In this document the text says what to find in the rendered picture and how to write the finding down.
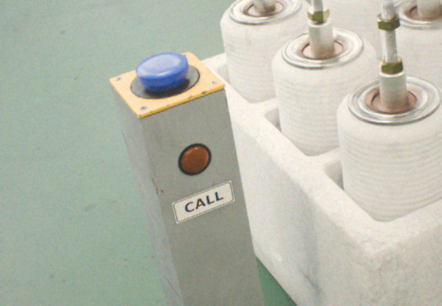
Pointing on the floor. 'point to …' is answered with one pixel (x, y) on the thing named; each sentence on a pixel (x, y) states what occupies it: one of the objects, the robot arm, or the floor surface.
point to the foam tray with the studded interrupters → (326, 221)
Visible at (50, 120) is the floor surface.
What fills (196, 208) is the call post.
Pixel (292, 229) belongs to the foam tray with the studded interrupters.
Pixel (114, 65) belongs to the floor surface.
